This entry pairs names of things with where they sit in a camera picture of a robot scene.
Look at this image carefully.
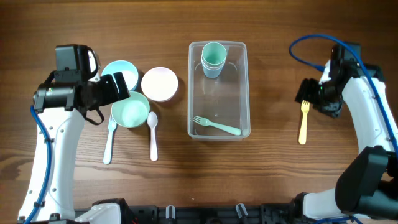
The light blue plastic fork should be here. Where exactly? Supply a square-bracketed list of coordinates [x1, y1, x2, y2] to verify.
[103, 115, 118, 165]

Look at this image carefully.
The green plastic bowl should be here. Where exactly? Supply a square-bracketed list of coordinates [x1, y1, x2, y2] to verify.
[111, 91, 150, 128]

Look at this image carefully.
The blue plastic cup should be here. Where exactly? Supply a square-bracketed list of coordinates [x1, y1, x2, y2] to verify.
[203, 66, 223, 78]

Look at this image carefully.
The blue cable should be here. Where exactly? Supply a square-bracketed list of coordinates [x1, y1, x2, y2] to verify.
[288, 33, 398, 224]
[23, 105, 53, 224]

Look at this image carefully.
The left blue cable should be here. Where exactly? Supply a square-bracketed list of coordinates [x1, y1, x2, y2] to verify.
[23, 105, 53, 224]

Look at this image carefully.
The blue plastic bowl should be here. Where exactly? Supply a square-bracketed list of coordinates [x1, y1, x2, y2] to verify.
[101, 60, 139, 91]

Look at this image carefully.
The pink plastic spoon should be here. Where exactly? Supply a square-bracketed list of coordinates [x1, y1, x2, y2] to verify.
[147, 111, 159, 161]

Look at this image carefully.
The pink plastic cup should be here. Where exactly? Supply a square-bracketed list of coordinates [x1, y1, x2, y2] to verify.
[201, 60, 225, 70]

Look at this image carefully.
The yellow plastic fork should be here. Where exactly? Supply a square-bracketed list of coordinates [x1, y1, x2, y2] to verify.
[298, 100, 310, 145]

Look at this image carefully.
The right blue cable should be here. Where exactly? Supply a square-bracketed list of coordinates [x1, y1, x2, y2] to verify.
[288, 33, 398, 224]

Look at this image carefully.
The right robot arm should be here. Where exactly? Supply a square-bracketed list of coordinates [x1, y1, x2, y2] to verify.
[289, 42, 397, 223]

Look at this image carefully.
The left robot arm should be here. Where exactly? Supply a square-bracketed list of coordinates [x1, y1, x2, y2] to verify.
[17, 44, 130, 223]

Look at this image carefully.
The green plastic cup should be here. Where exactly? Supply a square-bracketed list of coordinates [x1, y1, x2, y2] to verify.
[201, 42, 227, 65]

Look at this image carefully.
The green plastic fork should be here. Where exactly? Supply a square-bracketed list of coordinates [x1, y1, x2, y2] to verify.
[193, 116, 242, 136]

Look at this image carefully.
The clear plastic storage container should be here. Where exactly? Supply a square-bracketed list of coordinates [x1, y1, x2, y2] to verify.
[187, 40, 251, 141]

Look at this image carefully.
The pink plastic bowl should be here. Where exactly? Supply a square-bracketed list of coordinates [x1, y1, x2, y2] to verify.
[141, 67, 178, 102]

